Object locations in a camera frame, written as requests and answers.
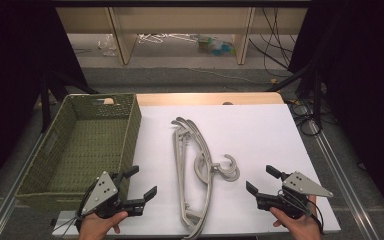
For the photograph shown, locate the person's right hand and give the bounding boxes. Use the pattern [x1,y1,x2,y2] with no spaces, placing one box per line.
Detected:
[269,194,323,240]

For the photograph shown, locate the black floor cable bundle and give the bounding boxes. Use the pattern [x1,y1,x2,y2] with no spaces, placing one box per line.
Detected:
[287,99,326,138]

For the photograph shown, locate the black hanging cables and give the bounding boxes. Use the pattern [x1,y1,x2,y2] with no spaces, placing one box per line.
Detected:
[247,7,298,71]

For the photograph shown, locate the grey plastic clothes hanger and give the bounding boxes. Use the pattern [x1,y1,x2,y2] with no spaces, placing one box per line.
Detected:
[173,118,240,240]
[171,116,241,234]
[172,119,234,238]

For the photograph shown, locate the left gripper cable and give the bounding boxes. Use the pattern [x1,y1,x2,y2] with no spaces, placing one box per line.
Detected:
[50,181,96,236]

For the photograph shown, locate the black curtain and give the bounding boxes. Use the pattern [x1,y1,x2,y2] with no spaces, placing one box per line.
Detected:
[287,0,384,219]
[0,0,89,201]

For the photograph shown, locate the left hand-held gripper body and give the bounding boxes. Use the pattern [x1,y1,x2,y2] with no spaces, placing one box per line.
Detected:
[76,170,146,221]

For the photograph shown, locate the green woven basket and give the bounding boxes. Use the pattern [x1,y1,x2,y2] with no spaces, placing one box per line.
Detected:
[14,93,143,212]

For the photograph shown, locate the thin light floor cable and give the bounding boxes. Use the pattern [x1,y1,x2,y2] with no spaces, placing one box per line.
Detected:
[139,65,276,85]

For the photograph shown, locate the beige wooden shelf unit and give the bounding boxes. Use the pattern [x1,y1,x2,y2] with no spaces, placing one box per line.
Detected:
[55,6,309,66]

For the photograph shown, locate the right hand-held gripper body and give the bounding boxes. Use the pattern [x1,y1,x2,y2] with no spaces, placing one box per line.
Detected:
[255,171,334,220]

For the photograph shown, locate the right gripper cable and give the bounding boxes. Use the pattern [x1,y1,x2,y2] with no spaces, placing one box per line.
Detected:
[278,188,325,234]

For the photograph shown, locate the person's left hand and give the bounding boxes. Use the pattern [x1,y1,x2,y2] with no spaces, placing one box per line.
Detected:
[78,210,129,240]

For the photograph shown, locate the metal floor rail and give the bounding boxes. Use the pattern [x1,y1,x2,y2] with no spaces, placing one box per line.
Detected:
[307,119,383,240]
[0,132,49,240]

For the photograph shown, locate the black metal stand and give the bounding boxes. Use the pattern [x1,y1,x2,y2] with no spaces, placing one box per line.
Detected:
[39,69,99,134]
[265,61,325,130]

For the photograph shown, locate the colourful plastic toys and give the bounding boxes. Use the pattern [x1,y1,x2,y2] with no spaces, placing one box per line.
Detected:
[197,34,237,57]

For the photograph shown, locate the clear plastic bag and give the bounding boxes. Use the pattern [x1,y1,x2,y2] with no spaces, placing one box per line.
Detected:
[97,33,119,57]

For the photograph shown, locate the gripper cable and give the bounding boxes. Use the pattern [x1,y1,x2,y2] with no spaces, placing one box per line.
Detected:
[278,188,325,234]
[50,181,96,236]

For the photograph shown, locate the white wire hangers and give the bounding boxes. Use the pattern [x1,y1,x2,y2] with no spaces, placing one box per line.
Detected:
[137,32,198,45]

